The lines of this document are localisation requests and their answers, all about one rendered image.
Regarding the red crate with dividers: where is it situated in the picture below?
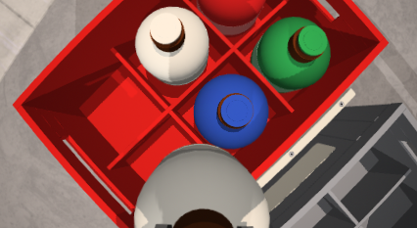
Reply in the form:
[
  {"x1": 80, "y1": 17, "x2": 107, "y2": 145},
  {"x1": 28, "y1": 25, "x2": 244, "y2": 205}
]
[{"x1": 13, "y1": 0, "x2": 389, "y2": 228}]

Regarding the blue bottle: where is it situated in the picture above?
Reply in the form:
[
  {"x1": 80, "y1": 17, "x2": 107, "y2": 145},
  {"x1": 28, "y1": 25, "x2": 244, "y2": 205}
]
[{"x1": 194, "y1": 73, "x2": 269, "y2": 150}]

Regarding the cream bottle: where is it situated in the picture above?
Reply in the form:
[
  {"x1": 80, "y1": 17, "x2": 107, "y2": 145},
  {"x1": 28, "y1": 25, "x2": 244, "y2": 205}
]
[
  {"x1": 135, "y1": 7, "x2": 209, "y2": 86},
  {"x1": 134, "y1": 144, "x2": 270, "y2": 228}
]

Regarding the green bottle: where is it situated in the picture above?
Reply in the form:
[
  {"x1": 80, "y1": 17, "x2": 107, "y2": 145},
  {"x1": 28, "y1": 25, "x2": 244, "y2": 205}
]
[{"x1": 251, "y1": 17, "x2": 331, "y2": 93}]

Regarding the grey divided crate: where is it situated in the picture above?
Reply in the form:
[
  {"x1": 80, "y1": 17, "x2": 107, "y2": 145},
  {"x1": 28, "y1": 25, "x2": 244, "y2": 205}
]
[{"x1": 261, "y1": 103, "x2": 417, "y2": 228}]

